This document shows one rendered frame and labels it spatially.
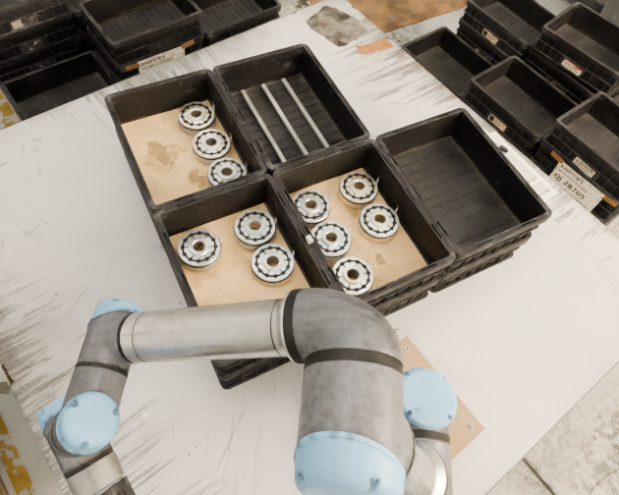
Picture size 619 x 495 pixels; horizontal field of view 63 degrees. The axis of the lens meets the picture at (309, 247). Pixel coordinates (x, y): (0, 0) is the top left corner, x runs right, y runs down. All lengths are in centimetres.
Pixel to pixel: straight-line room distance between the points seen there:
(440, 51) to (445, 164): 136
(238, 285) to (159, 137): 51
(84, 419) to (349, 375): 37
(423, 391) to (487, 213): 64
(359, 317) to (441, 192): 90
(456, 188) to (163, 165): 80
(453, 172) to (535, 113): 106
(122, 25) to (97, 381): 186
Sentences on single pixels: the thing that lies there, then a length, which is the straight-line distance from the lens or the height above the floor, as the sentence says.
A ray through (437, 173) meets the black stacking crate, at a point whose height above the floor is 83.
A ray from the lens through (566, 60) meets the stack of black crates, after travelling 258.
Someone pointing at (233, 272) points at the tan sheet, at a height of 83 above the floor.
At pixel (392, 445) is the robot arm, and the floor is 139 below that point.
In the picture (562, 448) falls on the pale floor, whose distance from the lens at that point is 224.
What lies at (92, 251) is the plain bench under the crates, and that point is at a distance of 146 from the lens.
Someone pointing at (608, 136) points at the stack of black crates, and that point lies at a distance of 241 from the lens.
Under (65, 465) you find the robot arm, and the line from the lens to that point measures 88.
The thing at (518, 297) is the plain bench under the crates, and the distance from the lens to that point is 151.
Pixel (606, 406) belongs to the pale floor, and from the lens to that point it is 238.
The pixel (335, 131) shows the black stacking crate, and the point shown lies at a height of 83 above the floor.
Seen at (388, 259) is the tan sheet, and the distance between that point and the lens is 128.
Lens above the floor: 192
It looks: 60 degrees down
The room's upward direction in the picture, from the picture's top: 10 degrees clockwise
